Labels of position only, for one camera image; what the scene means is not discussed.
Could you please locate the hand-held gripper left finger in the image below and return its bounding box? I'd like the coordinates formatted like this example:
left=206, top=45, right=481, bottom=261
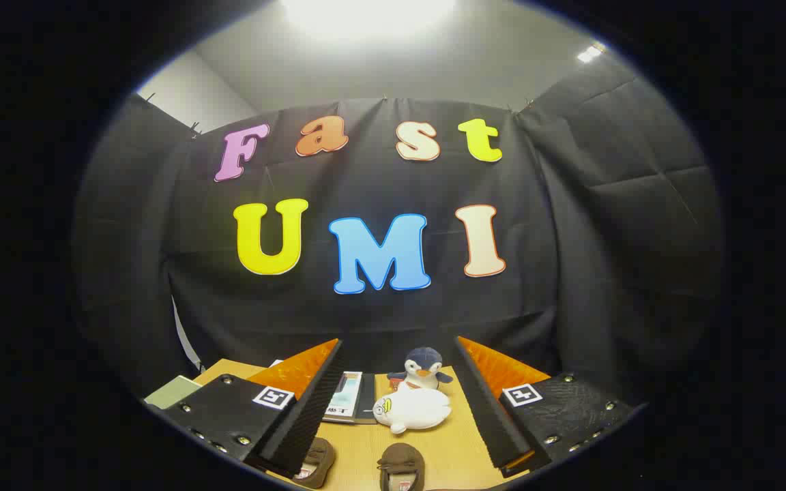
left=160, top=338, right=347, bottom=478

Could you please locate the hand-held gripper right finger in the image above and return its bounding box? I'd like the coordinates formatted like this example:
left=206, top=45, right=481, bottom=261
left=452, top=335, right=639, bottom=478

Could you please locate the brown fuzzy shoe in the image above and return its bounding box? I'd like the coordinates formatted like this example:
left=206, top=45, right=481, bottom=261
left=377, top=443, right=426, bottom=491
left=291, top=437, right=336, bottom=489

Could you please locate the light green fabric storage box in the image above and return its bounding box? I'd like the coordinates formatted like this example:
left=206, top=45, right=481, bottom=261
left=143, top=374, right=203, bottom=411

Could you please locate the black book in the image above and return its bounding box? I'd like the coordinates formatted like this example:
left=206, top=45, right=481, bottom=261
left=355, top=372, right=378, bottom=425

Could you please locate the white seal plush toy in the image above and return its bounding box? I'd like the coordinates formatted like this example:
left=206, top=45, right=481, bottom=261
left=373, top=385, right=452, bottom=436

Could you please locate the grey penguin plush toy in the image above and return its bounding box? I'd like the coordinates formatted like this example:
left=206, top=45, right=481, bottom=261
left=388, top=346, right=454, bottom=392

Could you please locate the large ceiling light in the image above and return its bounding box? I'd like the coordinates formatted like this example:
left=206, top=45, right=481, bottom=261
left=280, top=0, right=459, bottom=42

